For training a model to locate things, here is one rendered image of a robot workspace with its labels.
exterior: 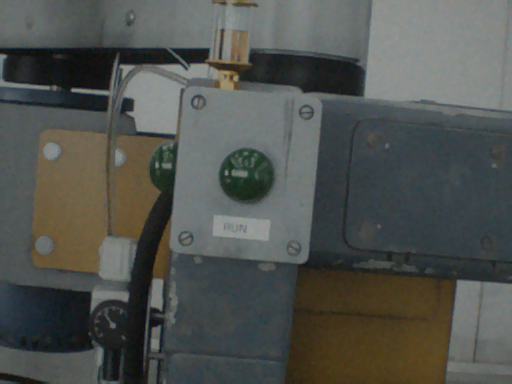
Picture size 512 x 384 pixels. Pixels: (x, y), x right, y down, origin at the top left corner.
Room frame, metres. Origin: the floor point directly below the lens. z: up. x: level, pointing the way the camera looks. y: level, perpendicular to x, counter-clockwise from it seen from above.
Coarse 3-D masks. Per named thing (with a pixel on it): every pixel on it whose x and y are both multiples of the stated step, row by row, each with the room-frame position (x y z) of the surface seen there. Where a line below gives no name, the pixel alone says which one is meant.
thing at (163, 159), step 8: (160, 144) 0.67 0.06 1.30; (168, 144) 0.67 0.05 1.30; (176, 144) 0.67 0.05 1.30; (152, 152) 0.67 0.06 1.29; (160, 152) 0.66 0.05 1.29; (168, 152) 0.66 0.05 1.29; (176, 152) 0.66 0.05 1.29; (152, 160) 0.67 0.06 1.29; (160, 160) 0.66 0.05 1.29; (168, 160) 0.66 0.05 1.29; (176, 160) 0.66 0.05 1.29; (152, 168) 0.66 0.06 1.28; (160, 168) 0.66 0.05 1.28; (168, 168) 0.66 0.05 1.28; (152, 176) 0.67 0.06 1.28; (160, 176) 0.66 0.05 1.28; (168, 176) 0.66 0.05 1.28; (160, 184) 0.66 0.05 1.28; (168, 184) 0.66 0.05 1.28; (168, 192) 0.67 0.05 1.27
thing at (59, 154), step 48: (0, 144) 1.08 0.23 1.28; (48, 144) 1.07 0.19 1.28; (96, 144) 1.07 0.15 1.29; (144, 144) 1.07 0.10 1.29; (0, 192) 1.08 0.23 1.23; (48, 192) 1.07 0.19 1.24; (96, 192) 1.07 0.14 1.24; (144, 192) 1.07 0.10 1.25; (0, 240) 1.08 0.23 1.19; (48, 240) 1.07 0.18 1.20; (96, 240) 1.07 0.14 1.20
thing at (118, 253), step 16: (112, 240) 0.91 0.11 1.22; (128, 240) 0.91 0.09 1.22; (112, 256) 0.91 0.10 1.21; (128, 256) 0.91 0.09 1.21; (112, 272) 0.91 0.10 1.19; (128, 272) 0.91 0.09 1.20; (96, 288) 0.91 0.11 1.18; (112, 288) 0.91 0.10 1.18; (128, 288) 0.91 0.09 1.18; (96, 304) 0.90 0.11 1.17; (144, 368) 0.89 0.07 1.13
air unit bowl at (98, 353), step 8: (96, 352) 0.91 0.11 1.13; (104, 352) 0.91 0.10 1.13; (112, 352) 0.91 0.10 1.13; (120, 352) 0.91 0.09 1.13; (96, 360) 0.91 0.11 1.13; (104, 360) 0.91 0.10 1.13; (112, 360) 0.90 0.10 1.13; (120, 360) 0.91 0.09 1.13; (96, 368) 0.91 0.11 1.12; (104, 368) 0.91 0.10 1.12; (112, 368) 0.91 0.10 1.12; (120, 368) 0.91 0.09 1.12; (96, 376) 0.91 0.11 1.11; (104, 376) 0.91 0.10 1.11; (112, 376) 0.91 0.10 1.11; (120, 376) 0.91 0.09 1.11
